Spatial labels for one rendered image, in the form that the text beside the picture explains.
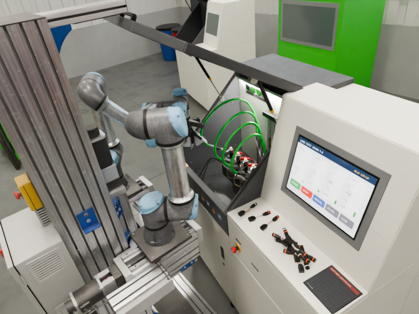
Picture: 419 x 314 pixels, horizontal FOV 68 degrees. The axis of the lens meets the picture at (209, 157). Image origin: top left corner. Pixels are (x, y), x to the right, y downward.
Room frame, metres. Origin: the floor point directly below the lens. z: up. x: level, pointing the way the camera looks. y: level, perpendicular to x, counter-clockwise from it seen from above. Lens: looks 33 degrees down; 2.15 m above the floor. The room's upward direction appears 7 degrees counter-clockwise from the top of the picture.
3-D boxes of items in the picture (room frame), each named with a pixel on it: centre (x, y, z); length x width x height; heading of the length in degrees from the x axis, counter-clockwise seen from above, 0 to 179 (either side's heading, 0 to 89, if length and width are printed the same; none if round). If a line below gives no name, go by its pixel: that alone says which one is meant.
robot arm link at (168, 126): (1.07, 0.15, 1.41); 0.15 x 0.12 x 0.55; 86
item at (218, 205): (1.55, 0.08, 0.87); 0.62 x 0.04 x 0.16; 25
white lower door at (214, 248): (1.55, 0.09, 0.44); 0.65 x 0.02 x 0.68; 25
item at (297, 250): (0.93, -0.32, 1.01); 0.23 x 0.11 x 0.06; 25
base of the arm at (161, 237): (1.07, 0.28, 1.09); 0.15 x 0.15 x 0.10
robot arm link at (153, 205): (1.07, 0.27, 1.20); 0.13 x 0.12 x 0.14; 86
